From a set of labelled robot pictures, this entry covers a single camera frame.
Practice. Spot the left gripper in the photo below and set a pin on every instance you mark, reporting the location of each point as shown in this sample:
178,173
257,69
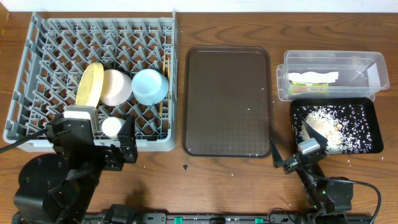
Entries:
101,154

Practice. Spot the white bowl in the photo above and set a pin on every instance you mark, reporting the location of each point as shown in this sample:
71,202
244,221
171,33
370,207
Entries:
116,88

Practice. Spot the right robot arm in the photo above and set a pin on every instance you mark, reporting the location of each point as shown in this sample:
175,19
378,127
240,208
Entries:
328,195

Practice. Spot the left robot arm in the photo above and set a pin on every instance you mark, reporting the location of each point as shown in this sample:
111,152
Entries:
58,187

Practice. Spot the black waste tray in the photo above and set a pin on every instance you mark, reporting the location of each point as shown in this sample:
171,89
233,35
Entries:
366,103

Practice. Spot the green orange snack wrapper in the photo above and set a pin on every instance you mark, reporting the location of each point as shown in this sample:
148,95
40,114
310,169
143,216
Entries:
296,88

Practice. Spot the yellow round plate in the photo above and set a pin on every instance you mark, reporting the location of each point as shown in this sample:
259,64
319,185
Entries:
90,86

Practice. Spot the clear plastic bin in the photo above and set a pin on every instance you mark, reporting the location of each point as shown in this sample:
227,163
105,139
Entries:
361,74

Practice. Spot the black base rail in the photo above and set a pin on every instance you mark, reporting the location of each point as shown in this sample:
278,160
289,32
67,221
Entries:
122,214

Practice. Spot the dark brown serving tray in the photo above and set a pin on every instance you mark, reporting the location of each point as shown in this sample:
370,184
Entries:
227,102

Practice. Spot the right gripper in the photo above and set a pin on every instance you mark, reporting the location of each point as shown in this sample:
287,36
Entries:
290,168

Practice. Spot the grey plastic dish rack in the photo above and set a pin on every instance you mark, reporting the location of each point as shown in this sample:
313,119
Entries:
56,53

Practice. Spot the white cup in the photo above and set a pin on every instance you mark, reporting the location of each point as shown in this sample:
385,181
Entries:
111,126

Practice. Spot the light blue bowl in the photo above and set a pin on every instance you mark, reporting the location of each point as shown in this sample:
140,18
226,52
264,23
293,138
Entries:
146,87

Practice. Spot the spilled rice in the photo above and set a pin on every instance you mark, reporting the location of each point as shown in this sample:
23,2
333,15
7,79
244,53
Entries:
345,127

